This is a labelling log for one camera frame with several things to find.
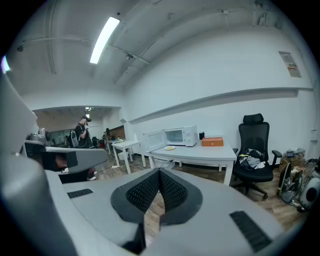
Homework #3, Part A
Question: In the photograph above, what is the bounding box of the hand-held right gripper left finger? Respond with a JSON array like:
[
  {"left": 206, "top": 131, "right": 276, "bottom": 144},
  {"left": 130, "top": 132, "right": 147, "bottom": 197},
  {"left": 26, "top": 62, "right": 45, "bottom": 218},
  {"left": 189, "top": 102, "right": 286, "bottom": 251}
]
[{"left": 45, "top": 167, "right": 160, "bottom": 256}]

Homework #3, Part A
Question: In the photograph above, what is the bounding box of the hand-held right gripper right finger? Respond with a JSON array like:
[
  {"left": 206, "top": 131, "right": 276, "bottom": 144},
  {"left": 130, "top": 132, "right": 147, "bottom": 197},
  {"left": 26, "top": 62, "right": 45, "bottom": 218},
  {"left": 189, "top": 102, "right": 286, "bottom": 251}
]
[{"left": 149, "top": 167, "right": 286, "bottom": 256}]

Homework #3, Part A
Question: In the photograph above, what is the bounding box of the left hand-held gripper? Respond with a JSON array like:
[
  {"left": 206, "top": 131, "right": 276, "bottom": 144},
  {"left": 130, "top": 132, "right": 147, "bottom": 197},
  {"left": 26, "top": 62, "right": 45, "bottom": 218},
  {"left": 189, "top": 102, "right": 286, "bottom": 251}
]
[{"left": 24, "top": 128, "right": 108, "bottom": 175}]

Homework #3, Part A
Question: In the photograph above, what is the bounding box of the white microwave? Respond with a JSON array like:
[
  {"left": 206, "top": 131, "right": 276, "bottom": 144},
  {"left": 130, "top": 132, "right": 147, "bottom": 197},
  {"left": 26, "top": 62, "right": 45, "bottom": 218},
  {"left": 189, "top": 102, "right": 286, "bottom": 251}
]
[{"left": 143, "top": 124, "right": 199, "bottom": 153}]

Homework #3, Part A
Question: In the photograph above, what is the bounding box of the clear plastic storage bin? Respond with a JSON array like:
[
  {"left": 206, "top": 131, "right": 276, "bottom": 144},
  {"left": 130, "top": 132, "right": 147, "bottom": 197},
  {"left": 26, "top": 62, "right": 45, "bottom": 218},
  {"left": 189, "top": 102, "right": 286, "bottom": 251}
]
[{"left": 117, "top": 150, "right": 134, "bottom": 161}]

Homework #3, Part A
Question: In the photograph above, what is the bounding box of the white table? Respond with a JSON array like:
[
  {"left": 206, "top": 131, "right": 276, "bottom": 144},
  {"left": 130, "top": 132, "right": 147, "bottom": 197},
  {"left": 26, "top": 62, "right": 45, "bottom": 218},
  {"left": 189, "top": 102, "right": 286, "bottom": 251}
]
[{"left": 111, "top": 139, "right": 147, "bottom": 175}]

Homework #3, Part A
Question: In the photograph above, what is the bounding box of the grey table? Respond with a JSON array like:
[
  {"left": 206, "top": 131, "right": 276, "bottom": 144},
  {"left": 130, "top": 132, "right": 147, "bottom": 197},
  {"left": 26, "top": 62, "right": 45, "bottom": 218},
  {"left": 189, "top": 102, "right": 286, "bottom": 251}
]
[{"left": 148, "top": 139, "right": 238, "bottom": 186}]

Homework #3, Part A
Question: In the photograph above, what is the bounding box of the pile of dark clothes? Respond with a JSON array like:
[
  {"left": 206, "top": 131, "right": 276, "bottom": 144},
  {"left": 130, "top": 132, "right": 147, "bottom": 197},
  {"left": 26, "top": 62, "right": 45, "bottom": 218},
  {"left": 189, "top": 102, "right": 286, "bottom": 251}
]
[{"left": 237, "top": 148, "right": 266, "bottom": 172}]

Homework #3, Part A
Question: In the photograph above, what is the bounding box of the orange box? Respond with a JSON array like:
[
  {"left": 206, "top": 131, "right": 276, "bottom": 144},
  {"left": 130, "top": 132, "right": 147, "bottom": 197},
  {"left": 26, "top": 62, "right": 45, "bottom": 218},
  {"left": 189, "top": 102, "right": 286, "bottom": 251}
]
[{"left": 201, "top": 136, "right": 224, "bottom": 148}]

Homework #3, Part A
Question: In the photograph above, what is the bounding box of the black office chair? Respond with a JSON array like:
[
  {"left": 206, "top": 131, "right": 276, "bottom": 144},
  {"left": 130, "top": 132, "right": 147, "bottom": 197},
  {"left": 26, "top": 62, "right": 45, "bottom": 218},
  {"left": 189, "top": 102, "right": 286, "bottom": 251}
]
[{"left": 231, "top": 113, "right": 283, "bottom": 200}]

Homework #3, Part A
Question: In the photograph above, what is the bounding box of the stack of cardboard boxes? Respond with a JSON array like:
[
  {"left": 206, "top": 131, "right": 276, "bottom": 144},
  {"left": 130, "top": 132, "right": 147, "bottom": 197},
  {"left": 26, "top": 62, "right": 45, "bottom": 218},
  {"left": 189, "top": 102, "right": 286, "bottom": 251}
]
[{"left": 278, "top": 147, "right": 307, "bottom": 173}]

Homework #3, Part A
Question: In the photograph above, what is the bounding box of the white round device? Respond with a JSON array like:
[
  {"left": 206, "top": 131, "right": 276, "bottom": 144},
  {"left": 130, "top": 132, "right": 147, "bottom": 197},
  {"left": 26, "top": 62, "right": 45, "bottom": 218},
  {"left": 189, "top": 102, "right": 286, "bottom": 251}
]
[{"left": 298, "top": 164, "right": 320, "bottom": 213}]

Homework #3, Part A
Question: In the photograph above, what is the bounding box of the long ceiling light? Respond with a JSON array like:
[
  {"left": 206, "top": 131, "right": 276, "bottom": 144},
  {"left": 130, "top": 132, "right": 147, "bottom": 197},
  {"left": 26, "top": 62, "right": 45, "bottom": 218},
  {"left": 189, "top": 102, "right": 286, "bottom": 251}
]
[{"left": 89, "top": 16, "right": 121, "bottom": 65}]

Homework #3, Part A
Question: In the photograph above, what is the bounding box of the pile of cables and gear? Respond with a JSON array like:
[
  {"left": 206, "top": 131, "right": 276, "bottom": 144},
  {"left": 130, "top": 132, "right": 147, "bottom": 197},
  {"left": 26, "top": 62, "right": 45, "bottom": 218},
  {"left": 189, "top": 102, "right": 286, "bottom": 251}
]
[{"left": 276, "top": 161, "right": 305, "bottom": 206}]

